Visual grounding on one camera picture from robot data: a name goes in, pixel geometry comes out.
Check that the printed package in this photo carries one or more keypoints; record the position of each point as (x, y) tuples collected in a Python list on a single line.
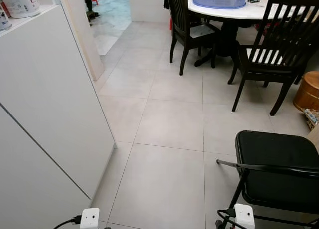
[(312, 118)]

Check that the round wooden tub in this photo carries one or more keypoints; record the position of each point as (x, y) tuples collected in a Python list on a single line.
[(308, 92)]

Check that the dark wooden chair slatted seat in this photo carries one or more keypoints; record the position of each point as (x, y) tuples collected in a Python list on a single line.
[(269, 64)]

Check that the black folding chair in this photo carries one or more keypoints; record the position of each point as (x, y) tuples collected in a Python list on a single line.
[(279, 179)]

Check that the round white table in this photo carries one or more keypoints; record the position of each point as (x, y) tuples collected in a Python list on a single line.
[(224, 12)]

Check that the dark wooden chair grey seat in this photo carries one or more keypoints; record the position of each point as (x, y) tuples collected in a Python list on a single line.
[(192, 35)]

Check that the person's legs dark trousers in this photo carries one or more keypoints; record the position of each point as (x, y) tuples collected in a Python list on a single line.
[(88, 2)]

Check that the white low cabinet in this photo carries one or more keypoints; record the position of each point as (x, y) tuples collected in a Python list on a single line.
[(45, 99)]

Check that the white plastic bucket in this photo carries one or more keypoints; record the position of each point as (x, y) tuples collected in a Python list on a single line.
[(20, 2)]

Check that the small white jar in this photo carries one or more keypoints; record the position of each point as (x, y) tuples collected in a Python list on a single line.
[(4, 21)]

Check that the light wooden door frame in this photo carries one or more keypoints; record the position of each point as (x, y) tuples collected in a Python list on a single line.
[(82, 35)]

